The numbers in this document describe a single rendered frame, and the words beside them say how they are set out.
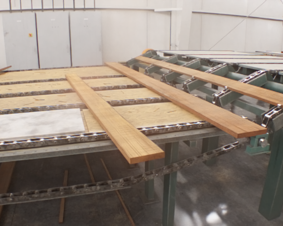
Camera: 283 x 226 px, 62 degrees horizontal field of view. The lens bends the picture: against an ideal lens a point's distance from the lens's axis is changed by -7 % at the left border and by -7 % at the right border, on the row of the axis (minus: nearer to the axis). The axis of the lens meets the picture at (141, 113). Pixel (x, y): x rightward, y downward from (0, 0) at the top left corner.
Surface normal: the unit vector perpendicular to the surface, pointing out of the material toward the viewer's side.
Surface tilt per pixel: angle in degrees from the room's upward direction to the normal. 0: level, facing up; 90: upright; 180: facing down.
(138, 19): 87
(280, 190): 90
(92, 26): 90
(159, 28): 85
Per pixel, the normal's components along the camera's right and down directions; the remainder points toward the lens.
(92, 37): 0.29, 0.28
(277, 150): -0.95, 0.09
